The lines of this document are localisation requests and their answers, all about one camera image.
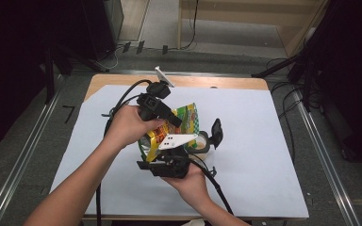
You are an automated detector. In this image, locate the white floor cable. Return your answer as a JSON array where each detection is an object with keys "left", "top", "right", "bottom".
[{"left": 95, "top": 43, "right": 125, "bottom": 71}]

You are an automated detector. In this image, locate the dark curtain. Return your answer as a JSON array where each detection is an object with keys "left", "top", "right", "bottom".
[
  {"left": 0, "top": 0, "right": 86, "bottom": 156},
  {"left": 307, "top": 0, "right": 362, "bottom": 172}
]

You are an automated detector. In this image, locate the hand-held gripper cable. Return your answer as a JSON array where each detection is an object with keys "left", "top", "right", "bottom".
[
  {"left": 188, "top": 153, "right": 235, "bottom": 216},
  {"left": 95, "top": 78, "right": 154, "bottom": 226}
]

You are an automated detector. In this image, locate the wooden table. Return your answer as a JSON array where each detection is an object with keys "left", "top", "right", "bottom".
[{"left": 81, "top": 73, "right": 309, "bottom": 221}]

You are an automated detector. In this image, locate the person's right hand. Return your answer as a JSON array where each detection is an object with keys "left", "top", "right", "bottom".
[{"left": 161, "top": 163, "right": 210, "bottom": 206}]

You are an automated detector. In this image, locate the thin black hanging cable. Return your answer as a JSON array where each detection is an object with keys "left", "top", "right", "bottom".
[{"left": 180, "top": 0, "right": 200, "bottom": 51}]

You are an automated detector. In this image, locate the short metal floor rail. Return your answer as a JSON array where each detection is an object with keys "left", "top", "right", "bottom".
[{"left": 72, "top": 69, "right": 253, "bottom": 78}]

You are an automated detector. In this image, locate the light wooden frame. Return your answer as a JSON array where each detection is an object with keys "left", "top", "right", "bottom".
[{"left": 177, "top": 0, "right": 331, "bottom": 57}]

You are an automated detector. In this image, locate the black cabinet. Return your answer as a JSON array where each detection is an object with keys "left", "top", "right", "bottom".
[{"left": 81, "top": 0, "right": 125, "bottom": 62}]

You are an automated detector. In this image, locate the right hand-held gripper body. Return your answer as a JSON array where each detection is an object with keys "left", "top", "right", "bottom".
[{"left": 149, "top": 134, "right": 199, "bottom": 179}]

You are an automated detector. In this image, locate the clear container with black lid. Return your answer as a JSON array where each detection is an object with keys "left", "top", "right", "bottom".
[{"left": 187, "top": 118, "right": 224, "bottom": 155}]

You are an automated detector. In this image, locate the person's left hand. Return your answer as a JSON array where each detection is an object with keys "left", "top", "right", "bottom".
[{"left": 103, "top": 105, "right": 166, "bottom": 150}]

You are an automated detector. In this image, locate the bundle of black floor cables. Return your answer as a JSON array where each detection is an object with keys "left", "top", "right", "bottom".
[{"left": 265, "top": 57, "right": 309, "bottom": 164}]

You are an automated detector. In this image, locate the white paper sheet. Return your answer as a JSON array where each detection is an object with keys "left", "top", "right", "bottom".
[{"left": 50, "top": 84, "right": 310, "bottom": 219}]

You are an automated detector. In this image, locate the left hand-held gripper cable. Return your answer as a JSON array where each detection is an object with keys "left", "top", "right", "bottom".
[{"left": 95, "top": 78, "right": 154, "bottom": 226}]

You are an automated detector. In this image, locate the right hand-held gripper cable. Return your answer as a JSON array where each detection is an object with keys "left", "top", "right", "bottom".
[{"left": 188, "top": 153, "right": 235, "bottom": 216}]

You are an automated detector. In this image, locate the long metal floor rail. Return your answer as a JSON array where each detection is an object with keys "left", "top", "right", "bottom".
[
  {"left": 295, "top": 90, "right": 362, "bottom": 226},
  {"left": 0, "top": 74, "right": 64, "bottom": 226}
]

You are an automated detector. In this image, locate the black metal stand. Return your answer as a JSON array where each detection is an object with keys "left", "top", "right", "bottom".
[
  {"left": 41, "top": 40, "right": 107, "bottom": 105},
  {"left": 251, "top": 53, "right": 315, "bottom": 112}
]

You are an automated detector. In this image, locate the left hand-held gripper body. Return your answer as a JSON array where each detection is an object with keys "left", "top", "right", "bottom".
[{"left": 136, "top": 65, "right": 175, "bottom": 121}]

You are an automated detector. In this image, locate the yellow spouted pouch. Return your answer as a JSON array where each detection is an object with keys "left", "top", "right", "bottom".
[{"left": 138, "top": 103, "right": 201, "bottom": 164}]

